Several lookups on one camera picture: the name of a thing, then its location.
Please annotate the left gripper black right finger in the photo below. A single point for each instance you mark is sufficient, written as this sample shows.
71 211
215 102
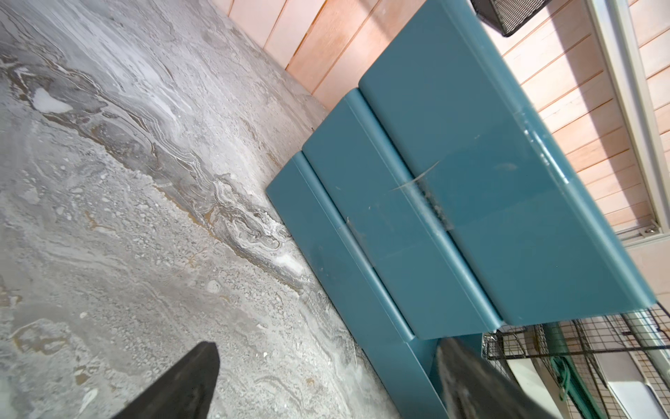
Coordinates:
472 388

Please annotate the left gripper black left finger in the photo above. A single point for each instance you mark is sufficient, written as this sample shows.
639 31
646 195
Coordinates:
185 391

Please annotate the teal drawer cabinet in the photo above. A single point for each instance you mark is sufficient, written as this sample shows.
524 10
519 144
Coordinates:
432 203

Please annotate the black mesh wall basket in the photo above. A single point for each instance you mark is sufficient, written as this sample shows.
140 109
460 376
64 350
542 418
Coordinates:
507 16

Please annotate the black wire desk organizer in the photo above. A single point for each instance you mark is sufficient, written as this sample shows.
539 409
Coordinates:
627 356

